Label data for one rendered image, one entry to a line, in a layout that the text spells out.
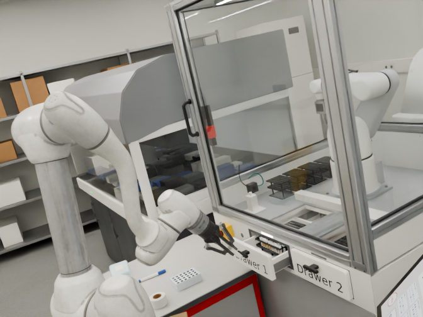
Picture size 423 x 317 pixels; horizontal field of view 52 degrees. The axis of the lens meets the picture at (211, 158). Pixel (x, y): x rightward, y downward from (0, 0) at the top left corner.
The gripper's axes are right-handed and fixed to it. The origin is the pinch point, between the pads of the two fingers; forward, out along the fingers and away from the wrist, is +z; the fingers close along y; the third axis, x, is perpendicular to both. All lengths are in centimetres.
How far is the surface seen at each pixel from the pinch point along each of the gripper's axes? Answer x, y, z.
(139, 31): 404, 193, -20
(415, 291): -84, 10, -11
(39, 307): 231, -113, 34
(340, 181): -49, 33, -17
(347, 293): -45.4, 7.8, 15.5
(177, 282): 22.9, -23.8, 0.1
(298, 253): -22.2, 12.3, 9.2
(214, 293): 10.0, -18.4, 10.3
